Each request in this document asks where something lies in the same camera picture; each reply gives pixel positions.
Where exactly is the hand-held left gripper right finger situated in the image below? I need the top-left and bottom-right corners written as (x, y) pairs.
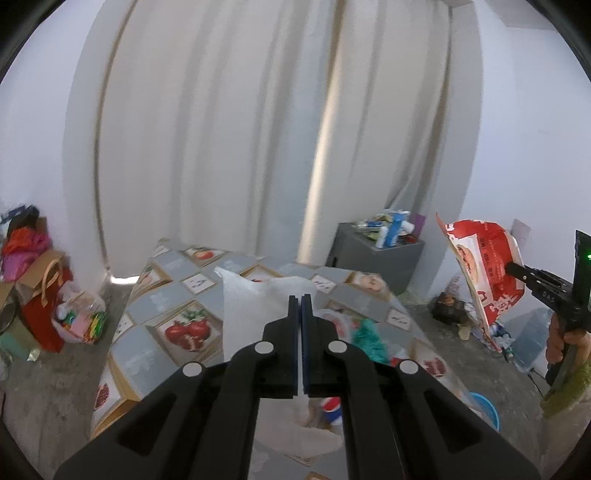
top-left (301, 294), bottom-right (541, 480)

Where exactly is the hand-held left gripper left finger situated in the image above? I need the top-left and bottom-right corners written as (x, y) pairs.
top-left (53, 295), bottom-right (302, 480)

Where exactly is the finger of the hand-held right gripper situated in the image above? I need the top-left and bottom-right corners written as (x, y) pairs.
top-left (504, 261), bottom-right (574, 308)

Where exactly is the white paper sheet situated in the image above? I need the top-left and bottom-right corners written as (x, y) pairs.
top-left (215, 267), bottom-right (345, 455)

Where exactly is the red snack bag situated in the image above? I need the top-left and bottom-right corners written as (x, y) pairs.
top-left (436, 212), bottom-right (527, 354)

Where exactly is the person's right hand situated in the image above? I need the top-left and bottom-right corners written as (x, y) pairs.
top-left (545, 315), bottom-right (591, 366)

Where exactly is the red and teal wrapper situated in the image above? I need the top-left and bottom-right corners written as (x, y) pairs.
top-left (318, 309), bottom-right (393, 366)

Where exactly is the grey cabinet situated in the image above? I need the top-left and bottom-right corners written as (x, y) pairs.
top-left (327, 222), bottom-right (426, 296)

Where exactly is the dark pot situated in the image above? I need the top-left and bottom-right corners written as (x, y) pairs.
top-left (431, 291), bottom-right (472, 326)

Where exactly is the blue and white bottle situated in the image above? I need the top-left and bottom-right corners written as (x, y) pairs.
top-left (378, 210), bottom-right (411, 248)

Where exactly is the fruit printed tablecloth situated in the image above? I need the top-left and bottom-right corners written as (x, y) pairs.
top-left (90, 237), bottom-right (481, 480)

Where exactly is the blue plastic basin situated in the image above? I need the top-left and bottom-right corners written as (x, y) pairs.
top-left (468, 392), bottom-right (501, 433)

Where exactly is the white plastic bag with snacks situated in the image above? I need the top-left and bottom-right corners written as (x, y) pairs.
top-left (53, 290), bottom-right (110, 345)

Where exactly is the white curtain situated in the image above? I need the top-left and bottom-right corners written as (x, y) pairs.
top-left (62, 0), bottom-right (483, 282)

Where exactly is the red gift bag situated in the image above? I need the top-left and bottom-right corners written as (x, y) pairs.
top-left (21, 258), bottom-right (75, 354)

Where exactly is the green box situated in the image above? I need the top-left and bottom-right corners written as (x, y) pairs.
top-left (0, 318), bottom-right (41, 361)

